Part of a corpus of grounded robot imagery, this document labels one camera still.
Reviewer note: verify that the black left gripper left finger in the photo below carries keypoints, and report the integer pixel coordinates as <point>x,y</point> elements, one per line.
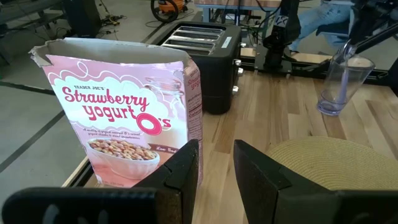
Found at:
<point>93,205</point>

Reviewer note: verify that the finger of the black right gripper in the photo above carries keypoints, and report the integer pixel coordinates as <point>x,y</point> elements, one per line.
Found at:
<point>347,51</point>
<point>379,41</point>

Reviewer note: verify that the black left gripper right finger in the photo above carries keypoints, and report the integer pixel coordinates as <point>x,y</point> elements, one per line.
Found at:
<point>295,202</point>

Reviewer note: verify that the clear purple drinking glass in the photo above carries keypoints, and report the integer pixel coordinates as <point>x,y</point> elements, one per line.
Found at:
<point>342,87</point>

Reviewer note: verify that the pink strawberry yogurt cereal box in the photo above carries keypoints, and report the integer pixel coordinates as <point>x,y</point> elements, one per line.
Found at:
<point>124,118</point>

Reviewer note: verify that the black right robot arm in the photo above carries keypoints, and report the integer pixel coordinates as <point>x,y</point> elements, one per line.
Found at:
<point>278,34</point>

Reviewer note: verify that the person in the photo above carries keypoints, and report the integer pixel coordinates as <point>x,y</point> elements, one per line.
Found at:
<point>323,18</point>

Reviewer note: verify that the round woven straw placemat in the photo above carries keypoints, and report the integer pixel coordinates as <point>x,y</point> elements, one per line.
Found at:
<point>335,161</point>

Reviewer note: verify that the black four-slot toaster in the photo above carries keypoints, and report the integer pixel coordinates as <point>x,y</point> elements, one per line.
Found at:
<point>217,62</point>

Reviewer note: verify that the orange shop vacuum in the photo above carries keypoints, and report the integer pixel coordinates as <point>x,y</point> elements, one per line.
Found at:
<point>169,6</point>

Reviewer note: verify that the black floor box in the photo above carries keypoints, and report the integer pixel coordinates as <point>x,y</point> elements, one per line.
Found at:
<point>82,17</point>

